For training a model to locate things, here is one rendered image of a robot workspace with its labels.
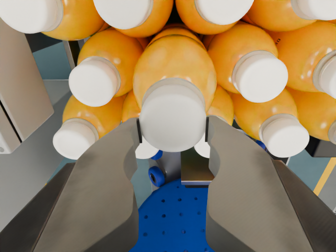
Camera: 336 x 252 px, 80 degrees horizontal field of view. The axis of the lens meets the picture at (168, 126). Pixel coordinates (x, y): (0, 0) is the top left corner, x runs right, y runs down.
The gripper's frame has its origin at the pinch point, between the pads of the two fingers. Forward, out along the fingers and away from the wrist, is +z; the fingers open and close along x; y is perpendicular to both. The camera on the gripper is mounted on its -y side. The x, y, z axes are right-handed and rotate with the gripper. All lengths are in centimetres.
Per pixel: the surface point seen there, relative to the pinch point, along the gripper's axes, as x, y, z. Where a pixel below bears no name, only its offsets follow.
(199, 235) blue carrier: 3.3, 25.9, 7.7
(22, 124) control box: -18.4, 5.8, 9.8
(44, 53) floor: -81, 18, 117
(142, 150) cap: -3.4, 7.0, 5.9
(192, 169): 2.4, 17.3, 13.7
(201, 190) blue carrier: 4.5, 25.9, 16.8
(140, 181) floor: -35, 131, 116
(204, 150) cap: 3.0, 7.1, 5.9
